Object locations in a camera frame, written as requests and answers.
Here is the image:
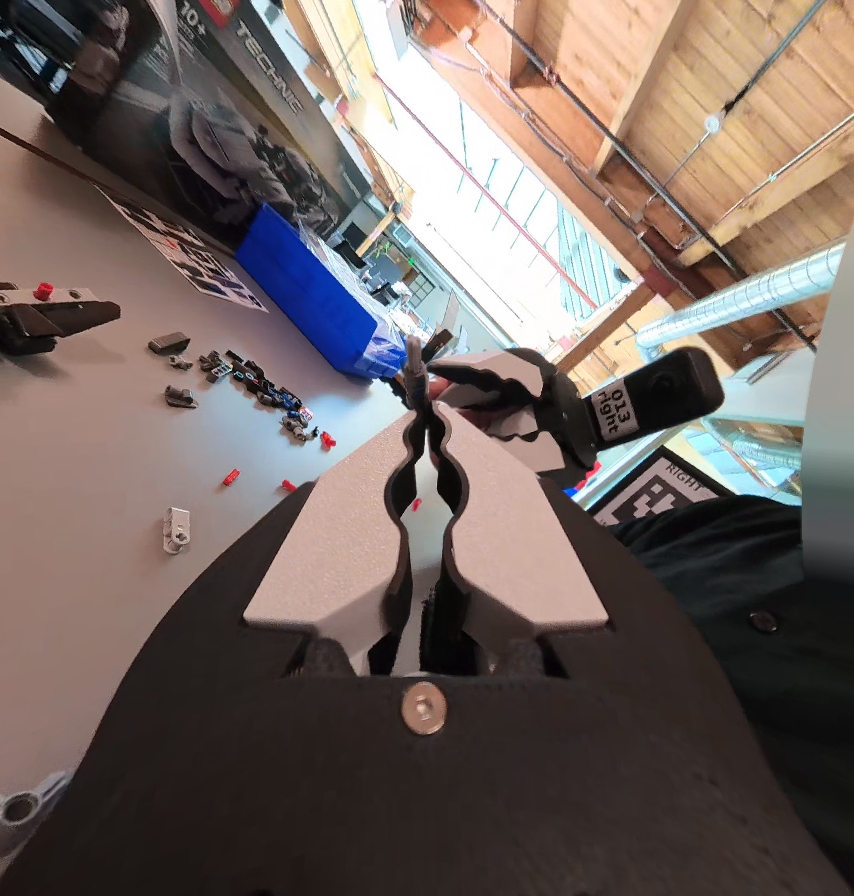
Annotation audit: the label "black white sticker sheet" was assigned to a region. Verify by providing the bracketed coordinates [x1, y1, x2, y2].
[95, 186, 271, 314]

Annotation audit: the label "black grey lego wing assembly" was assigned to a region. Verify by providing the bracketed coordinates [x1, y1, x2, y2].
[0, 280, 123, 358]

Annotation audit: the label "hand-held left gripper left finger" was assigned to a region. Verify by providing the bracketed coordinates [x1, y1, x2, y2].
[243, 408, 428, 677]

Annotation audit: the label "pile of small lego pieces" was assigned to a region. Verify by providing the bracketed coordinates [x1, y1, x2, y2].
[200, 349, 318, 443]

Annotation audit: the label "blue plastic bin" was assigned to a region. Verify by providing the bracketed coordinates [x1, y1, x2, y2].
[235, 204, 407, 382]

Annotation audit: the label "grey axle connector lego assembly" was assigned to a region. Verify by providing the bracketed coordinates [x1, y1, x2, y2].
[398, 335, 435, 429]

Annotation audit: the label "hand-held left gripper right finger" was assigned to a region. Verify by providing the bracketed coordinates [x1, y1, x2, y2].
[429, 403, 611, 677]

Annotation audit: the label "red ceiling pipe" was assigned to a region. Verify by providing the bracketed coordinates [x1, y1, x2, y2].
[374, 71, 600, 311]

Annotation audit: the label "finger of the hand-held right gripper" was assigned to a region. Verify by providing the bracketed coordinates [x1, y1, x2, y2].
[463, 402, 570, 475]
[426, 349, 558, 421]

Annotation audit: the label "black lego set box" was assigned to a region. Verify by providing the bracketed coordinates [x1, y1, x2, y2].
[50, 0, 394, 252]

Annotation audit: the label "silver ventilation duct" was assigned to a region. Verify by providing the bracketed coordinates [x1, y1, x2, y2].
[634, 240, 848, 351]

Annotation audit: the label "white instruction booklet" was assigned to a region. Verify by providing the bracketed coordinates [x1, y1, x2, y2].
[148, 0, 194, 86]

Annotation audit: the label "clear plastic bags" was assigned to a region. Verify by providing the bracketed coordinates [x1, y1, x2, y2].
[294, 218, 403, 351]

